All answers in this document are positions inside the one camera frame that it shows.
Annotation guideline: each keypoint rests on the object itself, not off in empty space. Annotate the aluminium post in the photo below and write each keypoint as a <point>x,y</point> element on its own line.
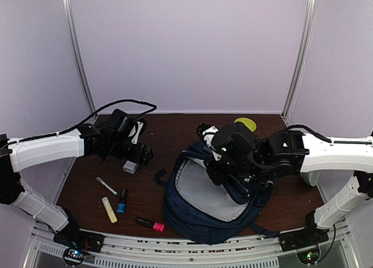
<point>307,30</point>
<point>67,4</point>

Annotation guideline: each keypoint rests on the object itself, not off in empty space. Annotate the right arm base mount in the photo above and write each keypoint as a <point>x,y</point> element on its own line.
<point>303,238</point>

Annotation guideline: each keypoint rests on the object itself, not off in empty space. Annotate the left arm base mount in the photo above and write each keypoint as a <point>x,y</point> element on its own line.
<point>81,240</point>

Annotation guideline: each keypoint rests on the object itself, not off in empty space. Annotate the white charger cube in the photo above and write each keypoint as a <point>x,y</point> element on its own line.
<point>130,167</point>

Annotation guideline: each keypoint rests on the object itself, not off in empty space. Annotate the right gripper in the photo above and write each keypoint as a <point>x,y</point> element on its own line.
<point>217,177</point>

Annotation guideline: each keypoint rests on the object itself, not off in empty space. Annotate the navy blue backpack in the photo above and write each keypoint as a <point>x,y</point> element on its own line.
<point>206,213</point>

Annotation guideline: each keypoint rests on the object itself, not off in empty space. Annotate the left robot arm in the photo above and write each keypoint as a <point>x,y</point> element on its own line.
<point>116,137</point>

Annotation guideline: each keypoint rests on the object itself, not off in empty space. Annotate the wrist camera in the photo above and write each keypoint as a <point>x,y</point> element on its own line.
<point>136,131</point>
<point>206,133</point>

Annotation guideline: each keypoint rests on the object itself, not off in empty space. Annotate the blue highlighter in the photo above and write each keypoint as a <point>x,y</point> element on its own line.
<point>121,206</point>

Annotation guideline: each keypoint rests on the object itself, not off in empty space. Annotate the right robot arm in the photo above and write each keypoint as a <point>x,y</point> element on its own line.
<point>238,153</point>

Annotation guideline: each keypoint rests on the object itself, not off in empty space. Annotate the pink highlighter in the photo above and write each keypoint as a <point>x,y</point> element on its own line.
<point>150,224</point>

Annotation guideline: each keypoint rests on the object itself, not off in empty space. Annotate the right aluminium post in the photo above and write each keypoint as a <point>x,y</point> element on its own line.
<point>307,30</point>

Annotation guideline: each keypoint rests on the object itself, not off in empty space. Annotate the left aluminium post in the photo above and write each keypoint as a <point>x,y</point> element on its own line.
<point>67,4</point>

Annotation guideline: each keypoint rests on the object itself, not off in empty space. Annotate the aluminium front rail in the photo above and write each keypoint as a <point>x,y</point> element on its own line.
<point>246,251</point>

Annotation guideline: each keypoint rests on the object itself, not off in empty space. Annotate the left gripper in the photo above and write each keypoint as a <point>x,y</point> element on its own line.
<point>141,156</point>

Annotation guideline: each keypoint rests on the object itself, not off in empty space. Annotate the silver grey marker pen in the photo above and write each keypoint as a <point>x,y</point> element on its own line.
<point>101,181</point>

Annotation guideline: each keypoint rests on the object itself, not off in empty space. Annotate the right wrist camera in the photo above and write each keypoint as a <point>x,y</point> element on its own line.
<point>206,133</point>

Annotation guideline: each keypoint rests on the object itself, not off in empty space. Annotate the green bowl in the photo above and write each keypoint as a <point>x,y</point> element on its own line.
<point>249,123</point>

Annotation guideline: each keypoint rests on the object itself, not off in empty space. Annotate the grey white bowl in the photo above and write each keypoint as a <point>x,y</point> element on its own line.
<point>311,178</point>

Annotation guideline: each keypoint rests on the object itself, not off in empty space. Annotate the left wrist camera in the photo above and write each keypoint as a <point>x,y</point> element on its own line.
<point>136,131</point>

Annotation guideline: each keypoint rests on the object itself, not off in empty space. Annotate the yellow highlighter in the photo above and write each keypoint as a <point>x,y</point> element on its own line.
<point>109,210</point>

